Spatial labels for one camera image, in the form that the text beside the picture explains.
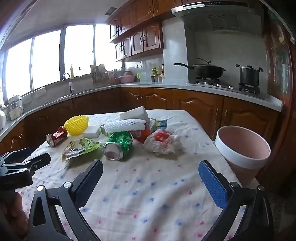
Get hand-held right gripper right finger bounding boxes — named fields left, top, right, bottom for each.
left=198, top=160, right=274, bottom=241

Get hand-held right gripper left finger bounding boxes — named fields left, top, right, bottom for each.
left=28, top=159, right=104, bottom=241

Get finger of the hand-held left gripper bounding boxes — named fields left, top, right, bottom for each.
left=0, top=148, right=32, bottom=164
left=5, top=153, right=51, bottom=177

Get green drink pouch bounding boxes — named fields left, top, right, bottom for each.
left=61, top=137, right=101, bottom=163

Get pink plastic bin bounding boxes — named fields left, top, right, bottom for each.
left=215, top=126, right=271, bottom=189

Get white and red wrapper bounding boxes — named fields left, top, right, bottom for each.
left=143, top=130, right=184, bottom=155

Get white foam fruit net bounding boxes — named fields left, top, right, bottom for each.
left=104, top=117, right=149, bottom=133

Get red snack packet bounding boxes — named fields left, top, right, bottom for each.
left=129, top=129, right=152, bottom=143

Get person's left hand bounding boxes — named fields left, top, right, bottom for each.
left=0, top=192, right=28, bottom=235

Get crushed red can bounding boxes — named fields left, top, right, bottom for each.
left=46, top=126, right=68, bottom=147

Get crushed green can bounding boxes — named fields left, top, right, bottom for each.
left=103, top=131, right=134, bottom=161

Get white countertop appliance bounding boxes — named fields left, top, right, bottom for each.
left=8, top=95, right=25, bottom=121

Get small white foam block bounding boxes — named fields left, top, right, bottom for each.
left=82, top=125, right=102, bottom=138

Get yellow foam fruit net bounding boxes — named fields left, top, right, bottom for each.
left=64, top=115, right=89, bottom=136

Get white floral tablecloth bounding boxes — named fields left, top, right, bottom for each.
left=15, top=109, right=260, bottom=241

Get blue and yellow wrapper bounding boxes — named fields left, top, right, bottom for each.
left=149, top=117, right=176, bottom=134

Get wooden base cabinets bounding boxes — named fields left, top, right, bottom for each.
left=0, top=87, right=282, bottom=154

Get large white foam block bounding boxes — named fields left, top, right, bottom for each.
left=119, top=106, right=150, bottom=121

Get chrome sink faucet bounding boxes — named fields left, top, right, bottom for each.
left=62, top=72, right=76, bottom=94

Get gas stove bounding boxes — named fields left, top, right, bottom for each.
left=186, top=77, right=262, bottom=95

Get kitchen window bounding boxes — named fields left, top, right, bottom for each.
left=0, top=23, right=116, bottom=100

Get grey kitchen countertop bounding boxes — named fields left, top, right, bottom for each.
left=0, top=80, right=283, bottom=139

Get dish drying rack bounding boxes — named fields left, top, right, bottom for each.
left=90, top=63, right=116, bottom=85

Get pink bowl on counter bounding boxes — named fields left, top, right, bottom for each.
left=118, top=72, right=136, bottom=83

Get black wok with lid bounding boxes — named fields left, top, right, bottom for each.
left=173, top=58, right=227, bottom=79

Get steel stock pot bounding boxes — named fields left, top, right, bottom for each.
left=235, top=64, right=264, bottom=85

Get dark wooden door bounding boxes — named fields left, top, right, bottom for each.
left=264, top=0, right=296, bottom=188

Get group of condiment bottles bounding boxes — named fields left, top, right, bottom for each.
left=150, top=64, right=165, bottom=83

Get steel range hood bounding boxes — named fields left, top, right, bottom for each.
left=171, top=0, right=264, bottom=32

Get wooden wall cabinets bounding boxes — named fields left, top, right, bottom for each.
left=106, top=0, right=184, bottom=62

